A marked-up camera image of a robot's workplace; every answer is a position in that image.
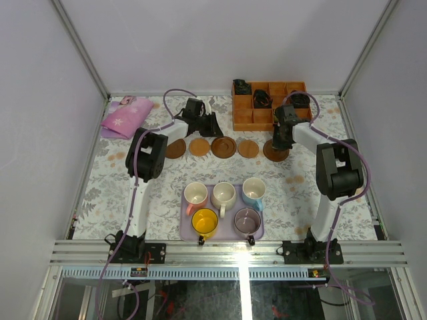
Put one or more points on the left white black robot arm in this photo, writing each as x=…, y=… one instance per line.
x=146, y=157

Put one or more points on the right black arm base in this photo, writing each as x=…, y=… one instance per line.
x=310, y=252

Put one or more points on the orange wooden compartment box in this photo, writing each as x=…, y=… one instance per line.
x=246, y=118

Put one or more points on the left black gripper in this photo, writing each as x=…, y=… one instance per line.
x=211, y=125

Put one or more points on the purple grey cup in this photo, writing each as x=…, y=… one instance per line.
x=247, y=222

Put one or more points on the yellow cup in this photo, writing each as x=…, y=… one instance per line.
x=205, y=223

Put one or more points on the black rolled item top left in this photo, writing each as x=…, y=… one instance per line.
x=241, y=87

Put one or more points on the beige speckled cup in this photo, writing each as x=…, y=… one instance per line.
x=223, y=197

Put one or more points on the black rolled item right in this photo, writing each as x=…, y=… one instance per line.
x=299, y=100

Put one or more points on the aluminium front rail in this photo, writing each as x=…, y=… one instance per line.
x=229, y=254

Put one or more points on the blue slotted cable duct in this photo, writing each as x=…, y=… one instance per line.
x=186, y=273

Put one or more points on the black rolled item orange trim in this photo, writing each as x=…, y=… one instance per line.
x=261, y=99

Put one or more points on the dark wooden coaster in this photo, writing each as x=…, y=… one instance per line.
x=176, y=149
x=274, y=154
x=223, y=147

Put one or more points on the pink cup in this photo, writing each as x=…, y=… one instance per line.
x=196, y=196

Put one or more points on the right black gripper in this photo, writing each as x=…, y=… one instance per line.
x=275, y=142

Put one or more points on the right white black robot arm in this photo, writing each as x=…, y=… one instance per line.
x=338, y=166

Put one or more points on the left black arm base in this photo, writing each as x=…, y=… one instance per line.
x=135, y=250

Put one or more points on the pink folded cloth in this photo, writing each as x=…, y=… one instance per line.
x=128, y=116

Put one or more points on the light wooden coaster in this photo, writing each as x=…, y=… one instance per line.
x=199, y=147
x=248, y=149

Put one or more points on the lilac plastic tray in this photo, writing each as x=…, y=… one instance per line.
x=225, y=231

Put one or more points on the light blue cup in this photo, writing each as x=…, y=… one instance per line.
x=253, y=191

